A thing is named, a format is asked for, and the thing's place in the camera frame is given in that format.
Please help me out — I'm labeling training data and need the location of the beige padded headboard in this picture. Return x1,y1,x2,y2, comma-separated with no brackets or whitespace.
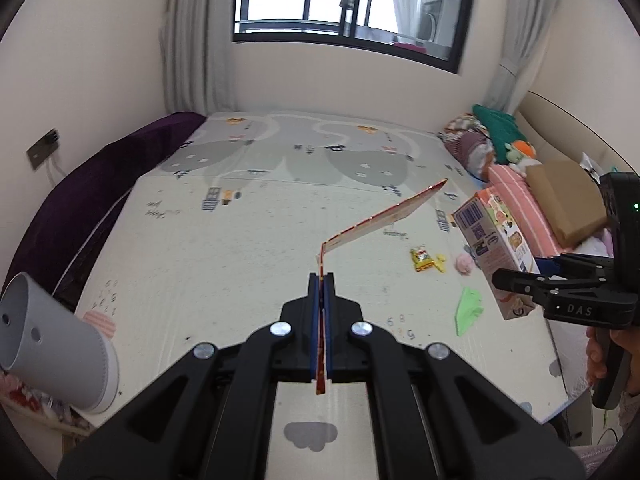
515,91,640,183

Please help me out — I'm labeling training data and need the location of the striped patterned cloth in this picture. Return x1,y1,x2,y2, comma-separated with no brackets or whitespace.
440,114,496,179

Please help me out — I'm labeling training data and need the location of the small printed carton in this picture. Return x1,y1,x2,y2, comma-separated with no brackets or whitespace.
452,186,542,321

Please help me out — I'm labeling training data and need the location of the person's pink clothed leg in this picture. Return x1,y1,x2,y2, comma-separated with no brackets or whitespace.
572,445,623,473

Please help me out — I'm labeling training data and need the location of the purple cushion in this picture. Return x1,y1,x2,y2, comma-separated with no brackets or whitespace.
0,111,207,311

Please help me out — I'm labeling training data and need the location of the yellow snack wrapper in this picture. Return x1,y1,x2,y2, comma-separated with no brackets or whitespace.
410,245,449,274

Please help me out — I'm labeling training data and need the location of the black framed window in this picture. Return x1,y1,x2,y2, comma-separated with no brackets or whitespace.
232,0,476,75

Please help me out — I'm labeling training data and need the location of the printed play mat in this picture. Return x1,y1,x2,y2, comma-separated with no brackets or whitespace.
75,111,572,480

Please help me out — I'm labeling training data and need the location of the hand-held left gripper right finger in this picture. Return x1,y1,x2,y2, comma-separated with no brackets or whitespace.
322,272,586,480

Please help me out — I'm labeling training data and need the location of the white curtain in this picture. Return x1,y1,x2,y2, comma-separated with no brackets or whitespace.
487,0,565,117
159,0,236,117

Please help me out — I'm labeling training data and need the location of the grey cylindrical speaker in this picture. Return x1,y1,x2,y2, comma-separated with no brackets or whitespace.
0,271,121,415

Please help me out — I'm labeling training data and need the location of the red envelope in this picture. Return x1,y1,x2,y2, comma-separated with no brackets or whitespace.
315,178,449,397

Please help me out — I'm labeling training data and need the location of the person's right hand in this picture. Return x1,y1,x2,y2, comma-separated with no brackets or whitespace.
585,326,640,398

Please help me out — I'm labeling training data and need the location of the dark wall socket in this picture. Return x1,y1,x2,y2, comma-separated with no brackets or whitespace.
27,130,61,170

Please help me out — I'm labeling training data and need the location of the pink striped quilt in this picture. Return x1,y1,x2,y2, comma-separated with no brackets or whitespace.
487,165,567,262

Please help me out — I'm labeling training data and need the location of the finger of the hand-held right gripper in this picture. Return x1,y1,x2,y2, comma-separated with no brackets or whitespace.
491,266,558,308
536,252,613,281

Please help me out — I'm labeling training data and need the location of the floral cloth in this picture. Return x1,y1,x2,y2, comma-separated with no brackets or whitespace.
0,370,97,443

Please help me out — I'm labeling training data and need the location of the green paper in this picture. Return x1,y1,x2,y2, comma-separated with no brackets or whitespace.
454,286,485,336

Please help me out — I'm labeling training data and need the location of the white plastic bag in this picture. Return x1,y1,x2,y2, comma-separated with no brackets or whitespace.
580,152,607,182

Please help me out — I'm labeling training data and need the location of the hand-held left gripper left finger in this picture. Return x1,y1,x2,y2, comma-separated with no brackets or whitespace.
57,272,323,480

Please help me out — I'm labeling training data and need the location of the green blanket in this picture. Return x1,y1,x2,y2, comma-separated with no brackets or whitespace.
472,104,529,153

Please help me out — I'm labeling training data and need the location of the orange green plush toy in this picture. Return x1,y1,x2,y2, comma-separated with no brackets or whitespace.
504,140,542,177

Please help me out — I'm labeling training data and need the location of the brown cardboard box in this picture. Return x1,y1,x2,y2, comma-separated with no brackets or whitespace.
526,160,612,249

